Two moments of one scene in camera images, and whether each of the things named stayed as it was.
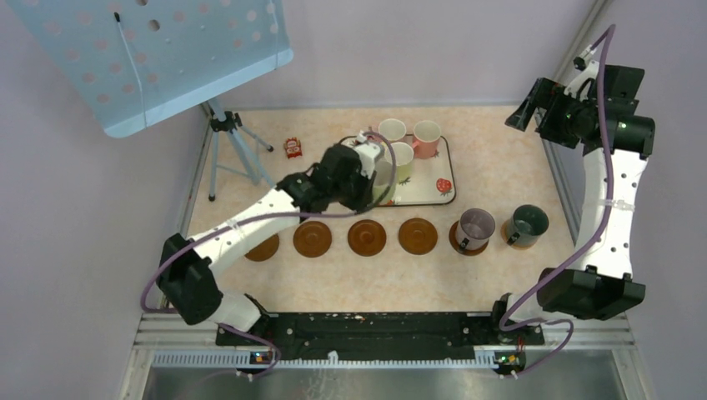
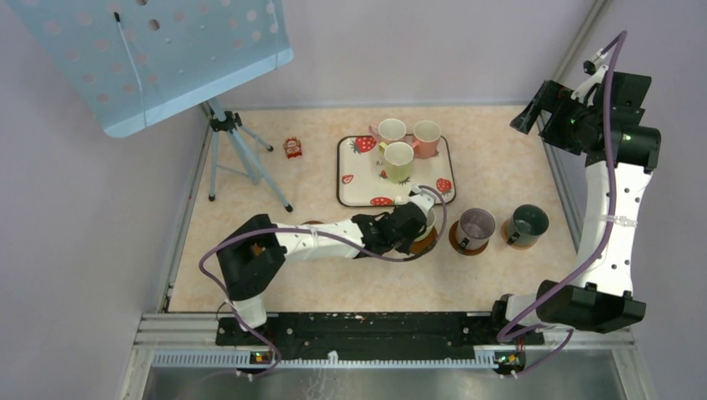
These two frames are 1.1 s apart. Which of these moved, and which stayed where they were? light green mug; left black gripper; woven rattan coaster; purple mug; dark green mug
Moved: light green mug; left black gripper
Stayed: dark green mug; woven rattan coaster; purple mug
